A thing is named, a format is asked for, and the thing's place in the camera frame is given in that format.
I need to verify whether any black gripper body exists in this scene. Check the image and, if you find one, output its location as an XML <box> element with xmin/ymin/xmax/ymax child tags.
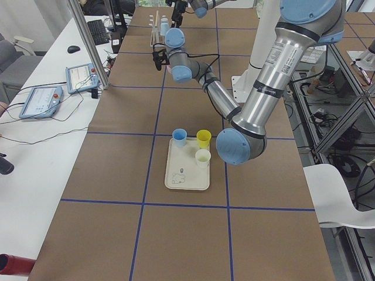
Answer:
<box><xmin>171</xmin><ymin>0</ymin><xmax>188</xmax><ymax>18</ymax></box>

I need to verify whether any grey plastic cup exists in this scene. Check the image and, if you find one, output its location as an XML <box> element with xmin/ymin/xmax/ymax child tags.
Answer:
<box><xmin>160</xmin><ymin>18</ymin><xmax>170</xmax><ymax>36</ymax></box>

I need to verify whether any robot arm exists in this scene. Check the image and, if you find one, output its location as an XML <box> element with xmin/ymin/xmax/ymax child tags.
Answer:
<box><xmin>164</xmin><ymin>1</ymin><xmax>346</xmax><ymax>165</ymax></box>
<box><xmin>165</xmin><ymin>0</ymin><xmax>228</xmax><ymax>28</ymax></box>

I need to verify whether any blue plastic cup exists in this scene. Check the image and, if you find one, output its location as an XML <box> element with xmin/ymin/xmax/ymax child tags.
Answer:
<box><xmin>172</xmin><ymin>128</ymin><xmax>187</xmax><ymax>148</ymax></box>

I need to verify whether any yellow plastic cup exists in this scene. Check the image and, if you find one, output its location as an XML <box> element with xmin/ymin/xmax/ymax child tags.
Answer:
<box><xmin>196</xmin><ymin>129</ymin><xmax>212</xmax><ymax>149</ymax></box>

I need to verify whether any pale green plastic cup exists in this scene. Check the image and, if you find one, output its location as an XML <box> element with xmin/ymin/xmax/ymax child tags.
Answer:
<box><xmin>195</xmin><ymin>149</ymin><xmax>211</xmax><ymax>169</ymax></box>

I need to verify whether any black keyboard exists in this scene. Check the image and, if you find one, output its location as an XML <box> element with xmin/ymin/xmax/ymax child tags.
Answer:
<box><xmin>87</xmin><ymin>19</ymin><xmax>110</xmax><ymax>46</ymax></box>

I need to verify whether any black computer mouse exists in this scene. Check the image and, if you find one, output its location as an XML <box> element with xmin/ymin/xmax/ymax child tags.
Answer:
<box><xmin>67</xmin><ymin>45</ymin><xmax>80</xmax><ymax>54</ymax></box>

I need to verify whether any far blue teach pendant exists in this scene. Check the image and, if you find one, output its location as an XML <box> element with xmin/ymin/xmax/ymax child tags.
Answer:
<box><xmin>65</xmin><ymin>63</ymin><xmax>99</xmax><ymax>94</ymax></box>

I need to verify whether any blue teach pendant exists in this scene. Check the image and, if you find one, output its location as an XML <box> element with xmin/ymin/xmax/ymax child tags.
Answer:
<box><xmin>19</xmin><ymin>86</ymin><xmax>63</xmax><ymax>119</ymax></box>
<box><xmin>65</xmin><ymin>63</ymin><xmax>99</xmax><ymax>94</ymax></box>

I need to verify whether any cream plastic tray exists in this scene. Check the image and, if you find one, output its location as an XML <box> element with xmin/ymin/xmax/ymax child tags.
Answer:
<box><xmin>165</xmin><ymin>138</ymin><xmax>210</xmax><ymax>191</ymax></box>

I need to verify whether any near blue teach pendant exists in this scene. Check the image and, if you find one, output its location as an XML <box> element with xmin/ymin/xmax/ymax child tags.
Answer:
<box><xmin>19</xmin><ymin>86</ymin><xmax>63</xmax><ymax>119</ymax></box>

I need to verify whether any grey office chair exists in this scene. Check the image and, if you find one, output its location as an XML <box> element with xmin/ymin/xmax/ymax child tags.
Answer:
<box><xmin>1</xmin><ymin>35</ymin><xmax>43</xmax><ymax>95</ymax></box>

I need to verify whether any white plastic chair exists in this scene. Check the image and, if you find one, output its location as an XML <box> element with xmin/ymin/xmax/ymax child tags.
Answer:
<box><xmin>304</xmin><ymin>164</ymin><xmax>374</xmax><ymax>229</ymax></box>

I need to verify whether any red cylinder bottle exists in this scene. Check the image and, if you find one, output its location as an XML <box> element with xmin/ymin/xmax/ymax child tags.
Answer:
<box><xmin>1</xmin><ymin>253</ymin><xmax>36</xmax><ymax>277</ymax></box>

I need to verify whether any white wire cup rack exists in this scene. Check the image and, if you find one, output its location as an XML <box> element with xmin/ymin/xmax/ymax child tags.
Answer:
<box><xmin>149</xmin><ymin>10</ymin><xmax>166</xmax><ymax>47</ymax></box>

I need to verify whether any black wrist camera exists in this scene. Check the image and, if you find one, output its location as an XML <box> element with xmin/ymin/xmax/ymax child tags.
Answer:
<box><xmin>152</xmin><ymin>43</ymin><xmax>169</xmax><ymax>71</ymax></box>

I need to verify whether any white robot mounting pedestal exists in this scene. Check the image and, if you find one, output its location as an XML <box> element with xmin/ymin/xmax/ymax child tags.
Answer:
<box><xmin>231</xmin><ymin>0</ymin><xmax>280</xmax><ymax>102</ymax></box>

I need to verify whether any aluminium frame post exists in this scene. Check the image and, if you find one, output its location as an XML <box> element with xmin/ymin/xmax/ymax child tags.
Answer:
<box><xmin>67</xmin><ymin>0</ymin><xmax>109</xmax><ymax>90</ymax></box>

